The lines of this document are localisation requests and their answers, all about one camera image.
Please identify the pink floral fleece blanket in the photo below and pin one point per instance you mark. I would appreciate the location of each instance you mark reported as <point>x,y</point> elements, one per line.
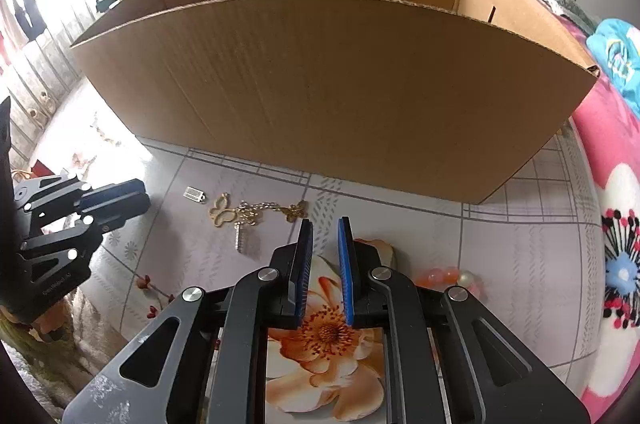
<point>600,144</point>

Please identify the grey green cloth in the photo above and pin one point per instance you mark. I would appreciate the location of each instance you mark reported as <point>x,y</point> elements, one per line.
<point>565,4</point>

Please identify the small silver rectangular charm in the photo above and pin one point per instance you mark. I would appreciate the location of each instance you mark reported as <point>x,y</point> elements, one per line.
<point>195,194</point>

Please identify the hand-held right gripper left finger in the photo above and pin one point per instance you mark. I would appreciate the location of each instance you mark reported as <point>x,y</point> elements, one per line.
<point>302,269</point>

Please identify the blue cartoon blanket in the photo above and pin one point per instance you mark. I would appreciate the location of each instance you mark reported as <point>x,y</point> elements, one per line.
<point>620,54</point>

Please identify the brown cardboard box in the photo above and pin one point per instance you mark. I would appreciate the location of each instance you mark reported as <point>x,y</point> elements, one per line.
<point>325,94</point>

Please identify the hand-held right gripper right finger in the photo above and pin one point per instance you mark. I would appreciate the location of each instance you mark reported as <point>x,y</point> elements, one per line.
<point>346,269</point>

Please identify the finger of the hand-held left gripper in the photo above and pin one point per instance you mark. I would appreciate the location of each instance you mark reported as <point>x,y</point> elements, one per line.
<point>125,211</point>
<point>110,191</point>

